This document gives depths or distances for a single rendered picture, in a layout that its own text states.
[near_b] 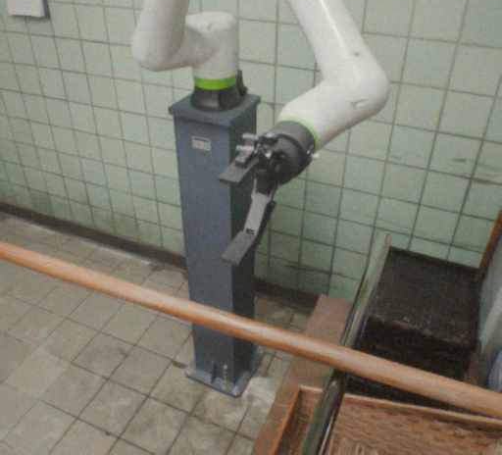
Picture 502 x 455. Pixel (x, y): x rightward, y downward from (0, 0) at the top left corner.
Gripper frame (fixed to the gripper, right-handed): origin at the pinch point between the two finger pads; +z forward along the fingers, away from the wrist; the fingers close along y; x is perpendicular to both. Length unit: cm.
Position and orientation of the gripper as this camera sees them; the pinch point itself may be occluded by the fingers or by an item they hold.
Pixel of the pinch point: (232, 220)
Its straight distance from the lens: 67.3
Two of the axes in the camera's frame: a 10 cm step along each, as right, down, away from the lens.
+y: 0.0, 8.3, 5.6
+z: -3.9, 5.2, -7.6
